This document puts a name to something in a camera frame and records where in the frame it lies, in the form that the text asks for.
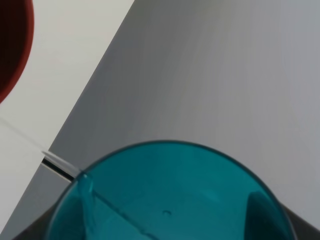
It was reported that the teal translucent plastic cup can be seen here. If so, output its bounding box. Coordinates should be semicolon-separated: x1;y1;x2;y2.
44;140;296;240

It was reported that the red plastic cup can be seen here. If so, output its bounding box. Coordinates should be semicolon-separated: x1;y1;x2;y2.
0;0;35;102

